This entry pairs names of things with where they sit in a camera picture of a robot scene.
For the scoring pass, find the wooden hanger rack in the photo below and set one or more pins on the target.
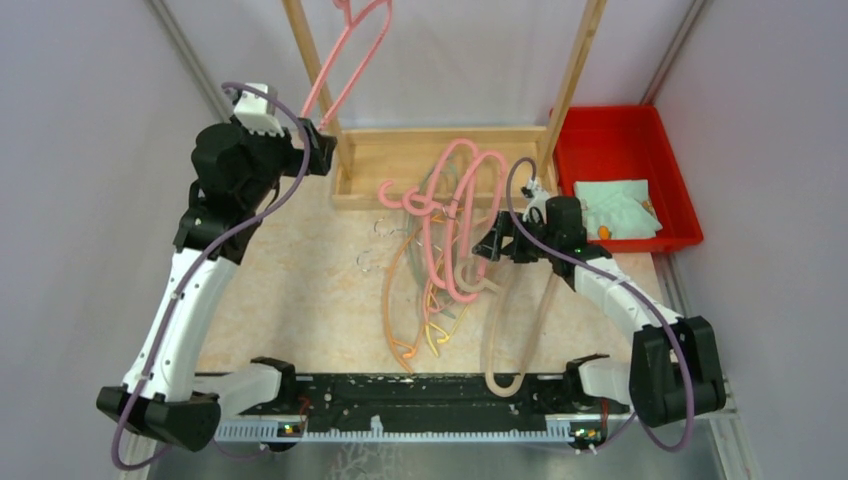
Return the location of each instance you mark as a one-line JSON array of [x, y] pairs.
[[368, 157]]

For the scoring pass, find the pale green cloth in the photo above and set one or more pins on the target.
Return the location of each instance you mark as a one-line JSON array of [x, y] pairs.
[[624, 206]]

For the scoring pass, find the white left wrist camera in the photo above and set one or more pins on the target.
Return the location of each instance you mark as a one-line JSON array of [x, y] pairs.
[[257, 114]]

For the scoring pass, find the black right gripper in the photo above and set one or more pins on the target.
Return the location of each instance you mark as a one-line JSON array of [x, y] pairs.
[[513, 249]]

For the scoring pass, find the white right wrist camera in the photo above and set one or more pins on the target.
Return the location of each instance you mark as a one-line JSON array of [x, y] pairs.
[[537, 197]]

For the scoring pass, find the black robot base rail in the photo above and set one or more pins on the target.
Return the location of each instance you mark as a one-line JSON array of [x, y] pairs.
[[431, 408]]

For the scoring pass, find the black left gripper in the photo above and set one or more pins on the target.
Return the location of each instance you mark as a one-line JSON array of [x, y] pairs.
[[294, 155]]

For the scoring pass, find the red plastic bin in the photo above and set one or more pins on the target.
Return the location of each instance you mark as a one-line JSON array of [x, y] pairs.
[[616, 143]]

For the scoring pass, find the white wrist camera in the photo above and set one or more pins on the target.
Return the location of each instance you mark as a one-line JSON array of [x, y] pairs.
[[537, 197], [257, 114]]

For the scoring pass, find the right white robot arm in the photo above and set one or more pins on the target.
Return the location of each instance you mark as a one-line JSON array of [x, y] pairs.
[[674, 370]]

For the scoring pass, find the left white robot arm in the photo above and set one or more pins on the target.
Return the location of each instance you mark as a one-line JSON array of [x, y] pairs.
[[161, 397]]

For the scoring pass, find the thin pink wire hanger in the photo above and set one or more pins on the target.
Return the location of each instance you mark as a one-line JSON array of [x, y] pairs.
[[434, 299]]

